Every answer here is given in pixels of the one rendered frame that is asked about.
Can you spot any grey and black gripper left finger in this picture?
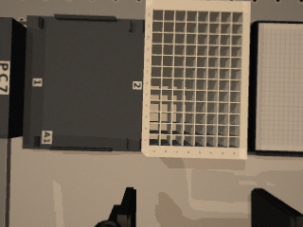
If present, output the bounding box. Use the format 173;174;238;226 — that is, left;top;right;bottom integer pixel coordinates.
95;187;136;227

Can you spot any grey flat base plate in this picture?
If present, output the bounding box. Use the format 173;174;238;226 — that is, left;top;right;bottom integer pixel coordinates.
0;0;303;227

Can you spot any dark grey plate carrier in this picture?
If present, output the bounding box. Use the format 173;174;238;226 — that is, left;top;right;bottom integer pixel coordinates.
0;14;145;152

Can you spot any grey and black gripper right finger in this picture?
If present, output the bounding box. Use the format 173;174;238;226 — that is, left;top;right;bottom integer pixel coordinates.
251;188;303;227

